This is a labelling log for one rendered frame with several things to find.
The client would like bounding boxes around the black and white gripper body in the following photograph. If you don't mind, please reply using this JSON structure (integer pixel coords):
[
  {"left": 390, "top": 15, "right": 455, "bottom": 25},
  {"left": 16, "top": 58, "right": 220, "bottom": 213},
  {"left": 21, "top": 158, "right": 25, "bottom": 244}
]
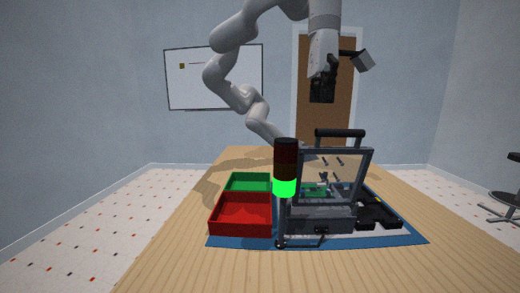
[{"left": 307, "top": 28, "right": 340, "bottom": 79}]

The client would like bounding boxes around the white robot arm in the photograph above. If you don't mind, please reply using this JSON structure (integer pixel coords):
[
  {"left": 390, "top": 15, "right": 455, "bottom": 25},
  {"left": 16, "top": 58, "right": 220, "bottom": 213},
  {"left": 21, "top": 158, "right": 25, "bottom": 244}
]
[{"left": 202, "top": 0, "right": 376, "bottom": 147}]

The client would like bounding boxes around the red open-top bin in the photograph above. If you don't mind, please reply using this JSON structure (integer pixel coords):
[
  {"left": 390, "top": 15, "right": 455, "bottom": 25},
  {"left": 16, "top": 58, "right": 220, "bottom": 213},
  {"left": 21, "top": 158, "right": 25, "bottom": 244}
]
[{"left": 207, "top": 191, "right": 272, "bottom": 239}]

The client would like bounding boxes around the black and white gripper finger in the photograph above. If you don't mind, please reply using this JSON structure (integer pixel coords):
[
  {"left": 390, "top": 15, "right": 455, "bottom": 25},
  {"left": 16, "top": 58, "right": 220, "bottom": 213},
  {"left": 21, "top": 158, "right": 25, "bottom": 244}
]
[
  {"left": 319, "top": 54, "right": 339, "bottom": 103},
  {"left": 310, "top": 77, "right": 322, "bottom": 103}
]

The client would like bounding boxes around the green bin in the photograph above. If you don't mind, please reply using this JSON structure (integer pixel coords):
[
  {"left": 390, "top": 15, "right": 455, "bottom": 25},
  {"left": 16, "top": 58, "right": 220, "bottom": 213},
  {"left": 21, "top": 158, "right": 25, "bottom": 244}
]
[{"left": 223, "top": 171, "right": 271, "bottom": 192}]

